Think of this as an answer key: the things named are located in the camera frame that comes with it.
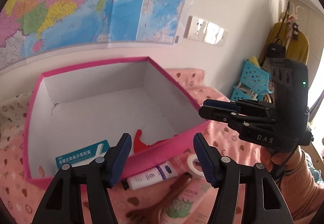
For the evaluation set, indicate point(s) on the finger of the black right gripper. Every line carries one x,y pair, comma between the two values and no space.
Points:
241,106
233,118

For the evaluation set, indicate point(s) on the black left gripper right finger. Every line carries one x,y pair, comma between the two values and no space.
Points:
263,202

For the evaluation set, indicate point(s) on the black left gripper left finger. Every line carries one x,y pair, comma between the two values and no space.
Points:
62,201

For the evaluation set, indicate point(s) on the teal medicine box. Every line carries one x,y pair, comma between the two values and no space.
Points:
84,155

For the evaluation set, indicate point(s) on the white tape roll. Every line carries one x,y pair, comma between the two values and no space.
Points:
193,167

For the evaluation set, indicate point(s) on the pink aloe cream tube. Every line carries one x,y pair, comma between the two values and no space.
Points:
184,204

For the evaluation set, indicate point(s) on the white hand cream tube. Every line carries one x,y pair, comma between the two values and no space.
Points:
162,172

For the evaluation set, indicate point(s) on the red shoehorn with hook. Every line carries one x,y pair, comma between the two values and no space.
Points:
141,146

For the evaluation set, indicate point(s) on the right forearm pink sleeve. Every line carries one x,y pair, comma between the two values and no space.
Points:
302,195

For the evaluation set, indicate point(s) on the right hand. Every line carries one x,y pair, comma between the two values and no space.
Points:
290,161

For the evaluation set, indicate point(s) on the blue perforated plastic basket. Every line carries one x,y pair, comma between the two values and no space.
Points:
253,84

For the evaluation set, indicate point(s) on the pink patterned bedsheet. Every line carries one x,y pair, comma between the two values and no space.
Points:
141,206

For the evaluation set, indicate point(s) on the black hanging bag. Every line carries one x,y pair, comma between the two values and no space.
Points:
276,49

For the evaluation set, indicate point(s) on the yellow hanging coat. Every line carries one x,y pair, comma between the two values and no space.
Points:
297,47

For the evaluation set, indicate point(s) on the pink cardboard box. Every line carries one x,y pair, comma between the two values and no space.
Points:
79,105

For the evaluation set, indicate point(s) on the white wall socket panel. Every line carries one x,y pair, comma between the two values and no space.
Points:
201,30

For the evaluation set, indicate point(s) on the colourful wall map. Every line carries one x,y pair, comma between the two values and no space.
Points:
32,27

